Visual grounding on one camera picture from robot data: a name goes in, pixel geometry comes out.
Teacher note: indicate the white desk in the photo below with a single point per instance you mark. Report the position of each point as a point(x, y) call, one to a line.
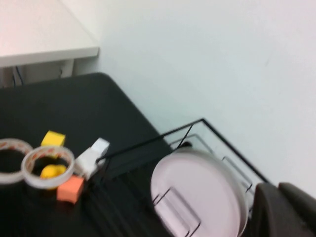
point(37, 29)

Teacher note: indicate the yellow foam cube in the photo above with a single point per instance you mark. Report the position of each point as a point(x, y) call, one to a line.
point(53, 139)

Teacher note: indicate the white double-sided tape roll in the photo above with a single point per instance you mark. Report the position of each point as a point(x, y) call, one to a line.
point(44, 184)
point(10, 178)

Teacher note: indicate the yellow rubber duck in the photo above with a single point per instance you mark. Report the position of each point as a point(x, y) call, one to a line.
point(51, 171)

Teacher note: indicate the small white cube plug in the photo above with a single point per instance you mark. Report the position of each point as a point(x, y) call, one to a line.
point(100, 145)

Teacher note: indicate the orange foam cube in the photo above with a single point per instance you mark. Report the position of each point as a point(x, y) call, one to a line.
point(70, 188)

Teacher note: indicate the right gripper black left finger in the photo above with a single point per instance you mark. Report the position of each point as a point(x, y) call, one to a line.
point(271, 217)

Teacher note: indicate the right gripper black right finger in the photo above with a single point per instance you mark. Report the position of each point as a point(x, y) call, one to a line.
point(306, 207)

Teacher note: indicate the pink round plate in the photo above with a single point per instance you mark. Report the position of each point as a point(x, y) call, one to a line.
point(197, 192)

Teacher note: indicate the grey round plate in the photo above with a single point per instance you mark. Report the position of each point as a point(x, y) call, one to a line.
point(244, 200)

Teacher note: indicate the white power adapter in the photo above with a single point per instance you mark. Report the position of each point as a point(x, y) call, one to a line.
point(85, 161)

